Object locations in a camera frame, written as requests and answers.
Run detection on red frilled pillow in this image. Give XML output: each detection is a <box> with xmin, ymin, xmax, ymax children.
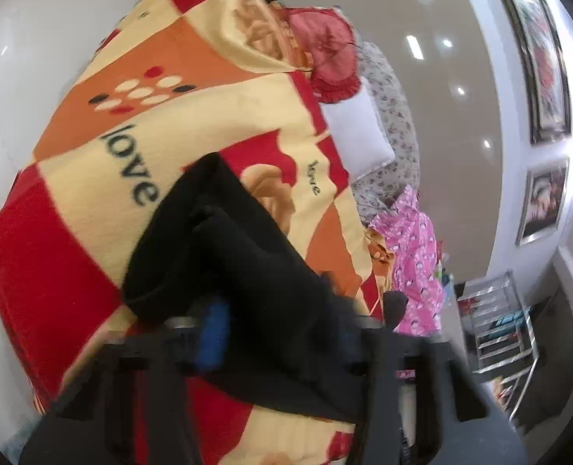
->
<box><xmin>285</xmin><ymin>6</ymin><xmax>363</xmax><ymax>104</ymax></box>

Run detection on small framed wall picture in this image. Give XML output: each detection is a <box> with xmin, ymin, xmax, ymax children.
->
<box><xmin>515</xmin><ymin>157</ymin><xmax>570</xmax><ymax>247</ymax></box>

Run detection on large framed wall picture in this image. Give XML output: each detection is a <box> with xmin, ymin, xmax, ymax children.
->
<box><xmin>491</xmin><ymin>0</ymin><xmax>573</xmax><ymax>145</ymax></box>

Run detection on red orange yellow printed blanket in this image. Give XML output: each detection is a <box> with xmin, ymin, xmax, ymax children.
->
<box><xmin>0</xmin><ymin>0</ymin><xmax>400</xmax><ymax>465</ymax></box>

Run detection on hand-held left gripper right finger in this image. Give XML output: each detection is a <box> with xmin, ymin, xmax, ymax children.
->
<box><xmin>343</xmin><ymin>316</ymin><xmax>492</xmax><ymax>465</ymax></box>

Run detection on white pillow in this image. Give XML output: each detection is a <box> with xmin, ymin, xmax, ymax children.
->
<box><xmin>322</xmin><ymin>89</ymin><xmax>397</xmax><ymax>181</ymax></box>

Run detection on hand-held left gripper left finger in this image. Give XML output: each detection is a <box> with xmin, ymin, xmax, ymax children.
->
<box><xmin>20</xmin><ymin>299</ymin><xmax>232</xmax><ymax>465</ymax></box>

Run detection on pink penguin print cloth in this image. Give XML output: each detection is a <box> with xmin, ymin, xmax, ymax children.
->
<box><xmin>368</xmin><ymin>185</ymin><xmax>446</xmax><ymax>381</ymax></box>

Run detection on metal railing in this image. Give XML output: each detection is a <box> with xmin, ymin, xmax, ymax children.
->
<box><xmin>460</xmin><ymin>270</ymin><xmax>540</xmax><ymax>375</ymax></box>

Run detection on floral grey pillow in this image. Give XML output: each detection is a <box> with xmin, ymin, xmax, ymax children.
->
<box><xmin>353</xmin><ymin>41</ymin><xmax>421</xmax><ymax>227</ymax></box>

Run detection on black pants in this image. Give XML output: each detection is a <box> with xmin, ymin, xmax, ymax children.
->
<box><xmin>122</xmin><ymin>152</ymin><xmax>408</xmax><ymax>423</ymax></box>

